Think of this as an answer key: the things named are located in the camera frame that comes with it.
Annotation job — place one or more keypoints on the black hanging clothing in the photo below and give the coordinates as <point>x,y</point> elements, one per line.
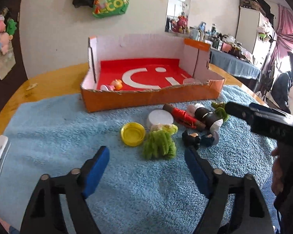
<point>282,92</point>

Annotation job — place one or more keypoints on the person's right hand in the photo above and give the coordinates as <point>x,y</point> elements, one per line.
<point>276,175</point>

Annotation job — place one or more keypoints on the blue terry towel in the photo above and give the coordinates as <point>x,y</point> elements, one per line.
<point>63,131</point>

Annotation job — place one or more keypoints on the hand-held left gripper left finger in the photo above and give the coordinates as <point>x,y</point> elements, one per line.
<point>97,170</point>

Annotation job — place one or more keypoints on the black doll with blue clothes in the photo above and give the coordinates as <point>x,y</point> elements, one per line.
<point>193,139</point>

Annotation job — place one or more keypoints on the green shopping bag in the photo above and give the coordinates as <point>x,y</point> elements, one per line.
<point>112,2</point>

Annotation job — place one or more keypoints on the dark patterned bag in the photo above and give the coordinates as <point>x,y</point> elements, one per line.
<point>256,4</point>

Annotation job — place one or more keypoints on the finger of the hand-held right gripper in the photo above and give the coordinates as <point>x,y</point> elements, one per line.
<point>236,111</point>

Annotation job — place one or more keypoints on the green fuzzy chenille toy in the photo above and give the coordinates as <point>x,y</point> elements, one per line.
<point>158,146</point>
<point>220,112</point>

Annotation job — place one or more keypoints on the yellow plastic lid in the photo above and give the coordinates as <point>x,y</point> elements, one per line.
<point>133,134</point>

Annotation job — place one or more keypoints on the wall mirror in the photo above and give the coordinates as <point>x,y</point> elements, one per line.
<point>178,4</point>

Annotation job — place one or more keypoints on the cluster of bottles and jars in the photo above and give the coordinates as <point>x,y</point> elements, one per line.
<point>217,39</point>

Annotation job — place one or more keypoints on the brown stick with red wrap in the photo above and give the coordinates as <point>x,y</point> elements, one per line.
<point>185,115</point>

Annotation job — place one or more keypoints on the clear plastic paper sleeve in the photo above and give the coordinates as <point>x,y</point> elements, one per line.
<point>5,65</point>

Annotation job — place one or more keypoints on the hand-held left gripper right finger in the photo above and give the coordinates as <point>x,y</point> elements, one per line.
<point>197,170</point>

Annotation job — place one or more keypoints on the orange cardboard box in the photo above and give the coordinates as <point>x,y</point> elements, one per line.
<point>136,100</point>

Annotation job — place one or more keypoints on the small green hanging plush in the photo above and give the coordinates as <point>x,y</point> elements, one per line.
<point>262,36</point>

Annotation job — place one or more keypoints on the small cream scrap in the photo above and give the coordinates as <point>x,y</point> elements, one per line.
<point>31,87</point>

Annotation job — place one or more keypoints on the pink girl figurine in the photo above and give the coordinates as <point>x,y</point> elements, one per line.
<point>114,85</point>

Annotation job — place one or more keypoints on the black and white doll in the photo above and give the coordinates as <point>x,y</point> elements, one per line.
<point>207,118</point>

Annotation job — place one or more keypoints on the white cabinet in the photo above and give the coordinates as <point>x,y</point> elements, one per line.
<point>249,29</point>

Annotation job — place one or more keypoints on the red plush dragon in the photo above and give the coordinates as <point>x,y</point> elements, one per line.
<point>180,24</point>

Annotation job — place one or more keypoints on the white round lid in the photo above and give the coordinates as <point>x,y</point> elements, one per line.
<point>160,117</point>

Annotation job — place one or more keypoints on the table with blue cloth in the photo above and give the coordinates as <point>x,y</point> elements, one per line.
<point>234,65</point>

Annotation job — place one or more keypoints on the large pink plush toy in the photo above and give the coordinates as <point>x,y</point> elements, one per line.
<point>5,41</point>

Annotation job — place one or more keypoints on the green plush toy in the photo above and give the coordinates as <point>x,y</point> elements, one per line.
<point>11,26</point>

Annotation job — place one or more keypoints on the pink curtain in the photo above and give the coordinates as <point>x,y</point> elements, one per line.
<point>287,22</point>

